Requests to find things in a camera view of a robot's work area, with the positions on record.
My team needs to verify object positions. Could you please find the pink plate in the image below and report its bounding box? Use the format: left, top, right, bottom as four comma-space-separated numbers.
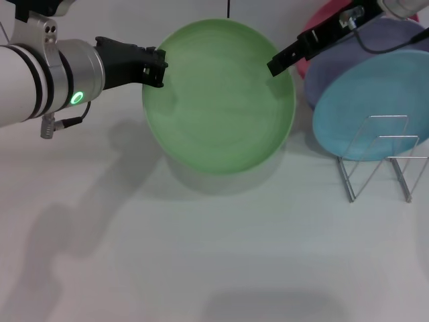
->
296, 2, 357, 81

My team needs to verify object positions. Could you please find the silver wire plate rack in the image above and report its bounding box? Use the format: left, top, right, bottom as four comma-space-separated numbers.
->
335, 114, 429, 204

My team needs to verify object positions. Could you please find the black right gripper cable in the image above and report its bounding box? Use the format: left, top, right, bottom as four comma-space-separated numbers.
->
339, 6, 429, 54

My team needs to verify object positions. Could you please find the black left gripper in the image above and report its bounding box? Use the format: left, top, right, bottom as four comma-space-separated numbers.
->
93, 36, 168, 91

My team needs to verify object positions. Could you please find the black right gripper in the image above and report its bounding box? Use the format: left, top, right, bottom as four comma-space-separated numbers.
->
266, 0, 383, 78

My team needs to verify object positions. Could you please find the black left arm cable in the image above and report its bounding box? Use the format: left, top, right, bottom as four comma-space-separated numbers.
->
40, 100, 92, 140

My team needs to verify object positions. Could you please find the green plate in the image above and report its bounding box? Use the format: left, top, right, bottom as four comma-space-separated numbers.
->
141, 17, 298, 175

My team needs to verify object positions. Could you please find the purple plate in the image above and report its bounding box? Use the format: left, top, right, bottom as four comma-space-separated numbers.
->
304, 17, 429, 112

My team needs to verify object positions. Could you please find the blue plate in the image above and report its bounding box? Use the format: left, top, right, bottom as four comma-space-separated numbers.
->
312, 49, 429, 163

